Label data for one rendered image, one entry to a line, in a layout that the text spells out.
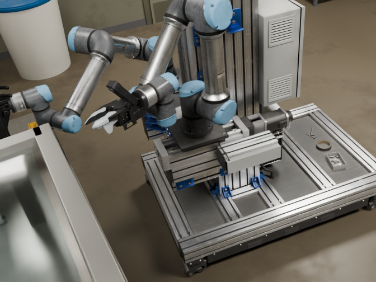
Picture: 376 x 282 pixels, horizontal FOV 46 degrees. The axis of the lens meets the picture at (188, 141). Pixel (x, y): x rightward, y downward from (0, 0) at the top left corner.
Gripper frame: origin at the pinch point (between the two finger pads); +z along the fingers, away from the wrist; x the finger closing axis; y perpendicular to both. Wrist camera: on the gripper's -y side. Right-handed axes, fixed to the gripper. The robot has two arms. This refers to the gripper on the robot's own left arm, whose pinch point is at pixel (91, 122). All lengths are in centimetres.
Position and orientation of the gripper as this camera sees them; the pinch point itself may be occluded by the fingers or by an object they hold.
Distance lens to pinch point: 143.8
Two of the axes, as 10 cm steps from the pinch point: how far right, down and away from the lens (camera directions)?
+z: -7.0, 5.0, -5.1
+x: -6.8, -2.6, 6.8
